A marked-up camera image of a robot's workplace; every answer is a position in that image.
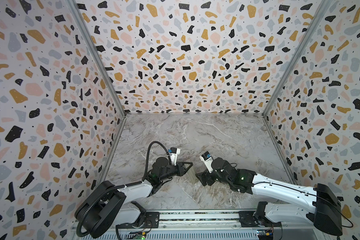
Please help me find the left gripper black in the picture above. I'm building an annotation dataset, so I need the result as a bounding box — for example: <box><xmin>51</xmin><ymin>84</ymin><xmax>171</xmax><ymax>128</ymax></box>
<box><xmin>158</xmin><ymin>161</ymin><xmax>192</xmax><ymax>183</ymax></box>

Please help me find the white remote control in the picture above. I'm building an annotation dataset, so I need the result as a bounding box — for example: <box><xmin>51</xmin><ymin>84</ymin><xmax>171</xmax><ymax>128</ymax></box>
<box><xmin>187</xmin><ymin>167</ymin><xmax>198</xmax><ymax>185</ymax></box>

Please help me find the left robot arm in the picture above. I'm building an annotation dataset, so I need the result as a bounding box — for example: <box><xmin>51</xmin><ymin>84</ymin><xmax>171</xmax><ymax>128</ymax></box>
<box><xmin>75</xmin><ymin>157</ymin><xmax>193</xmax><ymax>239</ymax></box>

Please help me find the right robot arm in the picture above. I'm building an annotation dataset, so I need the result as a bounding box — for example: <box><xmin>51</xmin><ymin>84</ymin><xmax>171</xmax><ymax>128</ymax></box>
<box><xmin>196</xmin><ymin>152</ymin><xmax>343</xmax><ymax>236</ymax></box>

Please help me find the right electronics board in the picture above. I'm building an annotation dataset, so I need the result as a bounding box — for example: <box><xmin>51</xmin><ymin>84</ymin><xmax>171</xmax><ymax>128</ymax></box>
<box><xmin>257</xmin><ymin>229</ymin><xmax>274</xmax><ymax>240</ymax></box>

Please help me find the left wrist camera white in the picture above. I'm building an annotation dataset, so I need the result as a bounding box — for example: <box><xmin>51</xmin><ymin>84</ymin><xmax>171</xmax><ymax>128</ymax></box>
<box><xmin>168</xmin><ymin>147</ymin><xmax>181</xmax><ymax>166</ymax></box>

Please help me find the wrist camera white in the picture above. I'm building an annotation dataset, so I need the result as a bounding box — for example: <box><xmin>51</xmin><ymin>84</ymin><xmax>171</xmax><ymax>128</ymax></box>
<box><xmin>168</xmin><ymin>147</ymin><xmax>181</xmax><ymax>166</ymax></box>
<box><xmin>200</xmin><ymin>151</ymin><xmax>214</xmax><ymax>173</ymax></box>

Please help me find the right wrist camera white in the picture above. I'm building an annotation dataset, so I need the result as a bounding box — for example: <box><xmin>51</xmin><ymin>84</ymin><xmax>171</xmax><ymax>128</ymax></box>
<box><xmin>200</xmin><ymin>151</ymin><xmax>214</xmax><ymax>173</ymax></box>

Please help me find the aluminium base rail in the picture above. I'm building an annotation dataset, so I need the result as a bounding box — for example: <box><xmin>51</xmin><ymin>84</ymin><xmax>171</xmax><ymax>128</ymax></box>
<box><xmin>99</xmin><ymin>210</ymin><xmax>330</xmax><ymax>240</ymax></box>

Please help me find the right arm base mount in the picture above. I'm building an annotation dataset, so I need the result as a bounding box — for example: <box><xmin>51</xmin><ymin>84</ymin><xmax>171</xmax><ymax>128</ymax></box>
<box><xmin>239</xmin><ymin>202</ymin><xmax>282</xmax><ymax>228</ymax></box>

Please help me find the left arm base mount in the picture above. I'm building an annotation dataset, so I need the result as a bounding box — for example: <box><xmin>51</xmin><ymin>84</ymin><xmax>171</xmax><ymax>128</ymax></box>
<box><xmin>118</xmin><ymin>212</ymin><xmax>160</xmax><ymax>230</ymax></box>

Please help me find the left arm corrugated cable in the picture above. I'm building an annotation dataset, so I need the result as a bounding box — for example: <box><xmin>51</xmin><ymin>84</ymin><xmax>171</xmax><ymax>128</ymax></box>
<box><xmin>75</xmin><ymin>140</ymin><xmax>171</xmax><ymax>238</ymax></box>

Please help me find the electronics board with wires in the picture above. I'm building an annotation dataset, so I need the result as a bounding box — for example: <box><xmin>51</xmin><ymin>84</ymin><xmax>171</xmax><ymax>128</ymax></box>
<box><xmin>127</xmin><ymin>230</ymin><xmax>148</xmax><ymax>240</ymax></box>

